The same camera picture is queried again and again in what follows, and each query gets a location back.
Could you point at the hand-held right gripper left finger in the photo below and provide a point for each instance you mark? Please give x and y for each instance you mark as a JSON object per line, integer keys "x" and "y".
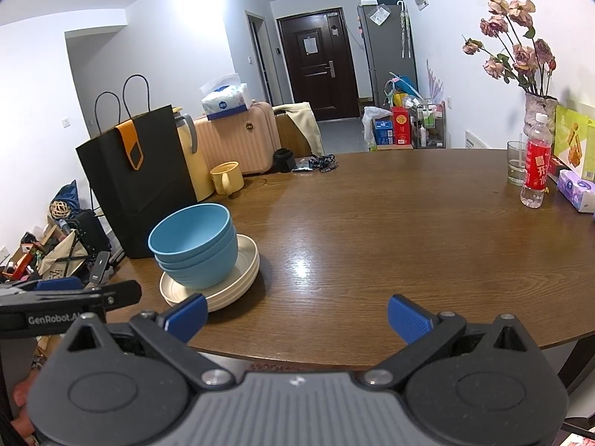
{"x": 188, "y": 316}

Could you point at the wooden chair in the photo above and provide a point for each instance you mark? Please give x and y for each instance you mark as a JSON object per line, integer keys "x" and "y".
{"x": 288, "y": 137}

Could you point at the black cup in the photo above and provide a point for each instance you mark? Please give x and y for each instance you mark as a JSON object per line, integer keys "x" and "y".
{"x": 283, "y": 160}

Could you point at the drinking glass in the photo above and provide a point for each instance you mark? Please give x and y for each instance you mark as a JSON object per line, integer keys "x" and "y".
{"x": 516, "y": 165}

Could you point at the yellow mug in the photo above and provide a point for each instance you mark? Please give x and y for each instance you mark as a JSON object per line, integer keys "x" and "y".
{"x": 230, "y": 179}

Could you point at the blue bowl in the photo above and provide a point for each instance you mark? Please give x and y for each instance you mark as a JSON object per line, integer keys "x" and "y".
{"x": 190, "y": 227}
{"x": 218, "y": 253}
{"x": 204, "y": 276}

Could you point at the small red box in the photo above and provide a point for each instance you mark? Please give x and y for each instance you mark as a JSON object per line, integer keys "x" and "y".
{"x": 558, "y": 165}

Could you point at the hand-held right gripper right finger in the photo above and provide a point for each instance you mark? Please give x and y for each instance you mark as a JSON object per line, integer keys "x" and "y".
{"x": 409, "y": 320}

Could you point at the blue box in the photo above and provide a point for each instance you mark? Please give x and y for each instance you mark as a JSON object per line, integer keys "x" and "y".
{"x": 384, "y": 132}

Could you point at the white blue tissue pack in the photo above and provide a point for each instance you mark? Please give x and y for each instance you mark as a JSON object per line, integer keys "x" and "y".
{"x": 225, "y": 100}

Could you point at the white plastic bag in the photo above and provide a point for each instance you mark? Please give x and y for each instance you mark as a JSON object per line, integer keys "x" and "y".
{"x": 374, "y": 116}

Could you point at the beige cloth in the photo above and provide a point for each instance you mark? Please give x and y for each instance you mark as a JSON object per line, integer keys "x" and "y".
{"x": 307, "y": 125}

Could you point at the plastic sleeve on refrigerator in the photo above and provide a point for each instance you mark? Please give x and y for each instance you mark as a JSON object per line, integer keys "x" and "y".
{"x": 379, "y": 15}

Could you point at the yellow thermal jug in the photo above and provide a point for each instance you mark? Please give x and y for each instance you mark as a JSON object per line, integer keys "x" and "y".
{"x": 202, "y": 172}

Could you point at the red label water bottle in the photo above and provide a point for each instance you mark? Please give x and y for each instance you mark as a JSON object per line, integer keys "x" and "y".
{"x": 537, "y": 167}

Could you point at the paper sheet on door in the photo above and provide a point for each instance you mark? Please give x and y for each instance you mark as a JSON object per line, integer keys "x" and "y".
{"x": 310, "y": 45}

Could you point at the beige folding cart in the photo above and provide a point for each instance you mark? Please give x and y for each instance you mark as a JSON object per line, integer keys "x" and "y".
{"x": 62, "y": 255}

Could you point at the yellow-green paper bag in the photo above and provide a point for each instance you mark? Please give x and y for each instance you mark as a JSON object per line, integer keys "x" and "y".
{"x": 574, "y": 139}

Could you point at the dark door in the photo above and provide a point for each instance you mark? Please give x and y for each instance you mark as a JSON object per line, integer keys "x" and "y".
{"x": 316, "y": 74}

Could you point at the purple tissue pack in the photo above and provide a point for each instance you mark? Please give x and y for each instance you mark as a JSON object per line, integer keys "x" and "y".
{"x": 576, "y": 190}

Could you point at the hanging folded umbrella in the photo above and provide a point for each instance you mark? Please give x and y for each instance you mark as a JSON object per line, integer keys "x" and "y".
{"x": 401, "y": 28}
{"x": 409, "y": 28}

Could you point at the person's left hand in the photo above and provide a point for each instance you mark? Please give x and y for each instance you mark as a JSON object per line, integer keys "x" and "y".
{"x": 23, "y": 399}

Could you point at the pink suitcase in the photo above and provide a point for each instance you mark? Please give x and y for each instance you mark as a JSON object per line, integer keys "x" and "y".
{"x": 237, "y": 144}

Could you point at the dried roses bouquet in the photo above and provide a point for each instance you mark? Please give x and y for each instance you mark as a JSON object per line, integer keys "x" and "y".
{"x": 520, "y": 55}

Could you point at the cream plate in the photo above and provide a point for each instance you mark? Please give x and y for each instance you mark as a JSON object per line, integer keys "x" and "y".
{"x": 245, "y": 253}
{"x": 254, "y": 275}
{"x": 232, "y": 305}

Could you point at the mottled vase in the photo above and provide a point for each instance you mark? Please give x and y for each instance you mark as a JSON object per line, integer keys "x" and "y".
{"x": 534, "y": 107}

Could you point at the purple wall decoration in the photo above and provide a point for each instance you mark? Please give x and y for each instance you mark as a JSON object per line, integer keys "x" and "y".
{"x": 434, "y": 83}

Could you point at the grey refrigerator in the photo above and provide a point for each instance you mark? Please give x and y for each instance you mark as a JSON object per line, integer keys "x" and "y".
{"x": 386, "y": 55}

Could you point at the black box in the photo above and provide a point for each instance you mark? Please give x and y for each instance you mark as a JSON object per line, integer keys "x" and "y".
{"x": 139, "y": 186}

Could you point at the rattan ball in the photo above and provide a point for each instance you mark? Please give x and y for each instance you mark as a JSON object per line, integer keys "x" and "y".
{"x": 59, "y": 209}

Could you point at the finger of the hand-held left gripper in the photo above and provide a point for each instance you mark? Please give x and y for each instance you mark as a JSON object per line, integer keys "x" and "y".
{"x": 58, "y": 284}
{"x": 121, "y": 293}

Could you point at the black suitcase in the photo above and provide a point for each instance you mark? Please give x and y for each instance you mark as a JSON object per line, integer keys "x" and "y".
{"x": 90, "y": 234}

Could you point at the blue bag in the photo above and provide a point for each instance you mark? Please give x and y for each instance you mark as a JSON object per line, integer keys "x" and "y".
{"x": 65, "y": 193}

